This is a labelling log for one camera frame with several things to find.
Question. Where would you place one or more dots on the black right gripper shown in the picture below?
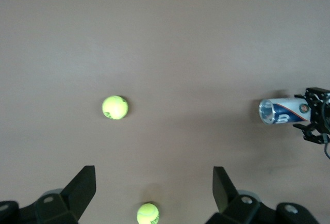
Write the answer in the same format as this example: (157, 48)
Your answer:
(317, 115)

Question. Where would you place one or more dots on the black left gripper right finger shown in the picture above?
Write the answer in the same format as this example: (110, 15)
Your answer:
(232, 203)

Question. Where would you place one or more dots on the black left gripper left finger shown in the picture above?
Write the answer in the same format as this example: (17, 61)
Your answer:
(69, 200)

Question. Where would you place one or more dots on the clear tennis ball can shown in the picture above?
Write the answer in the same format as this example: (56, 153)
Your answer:
(286, 110)

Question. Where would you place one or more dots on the yellow-green tennis ball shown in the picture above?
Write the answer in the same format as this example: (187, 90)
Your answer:
(147, 213)
(115, 107)

